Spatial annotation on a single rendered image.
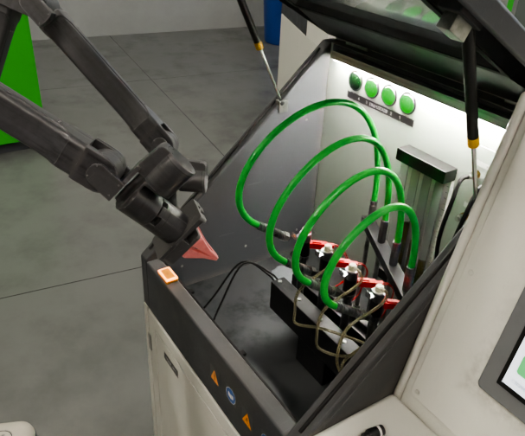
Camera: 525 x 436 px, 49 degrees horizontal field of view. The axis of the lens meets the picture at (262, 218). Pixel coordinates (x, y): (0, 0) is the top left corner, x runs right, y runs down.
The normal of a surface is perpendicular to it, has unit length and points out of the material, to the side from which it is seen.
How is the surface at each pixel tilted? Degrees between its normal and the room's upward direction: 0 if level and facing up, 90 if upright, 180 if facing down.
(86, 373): 0
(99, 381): 0
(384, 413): 0
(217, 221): 90
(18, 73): 90
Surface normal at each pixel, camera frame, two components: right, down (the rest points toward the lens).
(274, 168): 0.54, 0.45
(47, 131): -0.01, 0.24
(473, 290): -0.80, 0.04
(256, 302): 0.04, -0.86
